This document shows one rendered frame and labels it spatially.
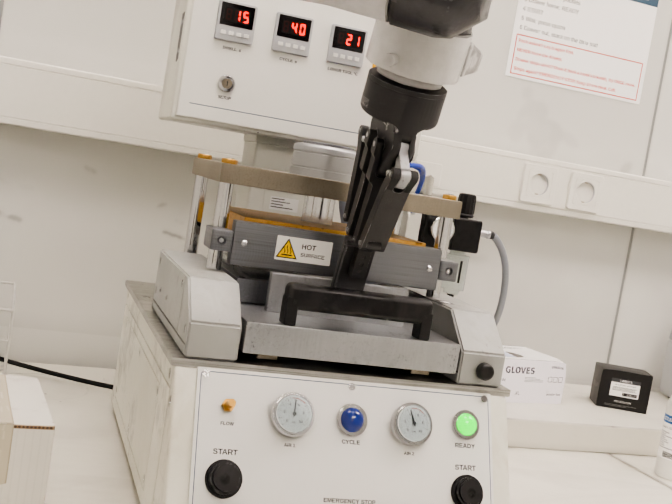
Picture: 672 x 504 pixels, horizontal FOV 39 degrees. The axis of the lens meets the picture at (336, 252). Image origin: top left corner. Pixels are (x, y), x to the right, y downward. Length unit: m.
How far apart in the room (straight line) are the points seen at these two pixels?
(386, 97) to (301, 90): 0.36
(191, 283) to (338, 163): 0.24
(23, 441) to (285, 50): 0.56
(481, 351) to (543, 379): 0.68
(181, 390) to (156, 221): 0.74
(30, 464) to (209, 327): 0.22
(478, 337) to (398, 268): 0.11
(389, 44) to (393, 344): 0.29
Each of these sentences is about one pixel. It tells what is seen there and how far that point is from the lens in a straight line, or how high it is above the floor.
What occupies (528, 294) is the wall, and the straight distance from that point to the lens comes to 1.84.
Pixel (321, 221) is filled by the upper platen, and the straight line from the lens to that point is 1.08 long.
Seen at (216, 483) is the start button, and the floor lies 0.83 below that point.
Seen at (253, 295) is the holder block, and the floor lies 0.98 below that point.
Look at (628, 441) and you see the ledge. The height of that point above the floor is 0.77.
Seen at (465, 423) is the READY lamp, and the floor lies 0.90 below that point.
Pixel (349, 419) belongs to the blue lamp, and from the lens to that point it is 0.90.
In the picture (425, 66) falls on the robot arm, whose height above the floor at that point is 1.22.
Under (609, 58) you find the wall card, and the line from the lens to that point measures 1.90.
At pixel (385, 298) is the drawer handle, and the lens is 0.92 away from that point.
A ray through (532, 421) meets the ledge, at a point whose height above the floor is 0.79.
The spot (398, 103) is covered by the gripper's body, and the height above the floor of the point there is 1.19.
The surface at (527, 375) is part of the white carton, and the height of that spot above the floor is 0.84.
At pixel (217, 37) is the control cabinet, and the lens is 1.19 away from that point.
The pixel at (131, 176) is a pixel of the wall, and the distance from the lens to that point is 1.57.
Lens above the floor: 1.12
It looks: 5 degrees down
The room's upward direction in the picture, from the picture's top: 9 degrees clockwise
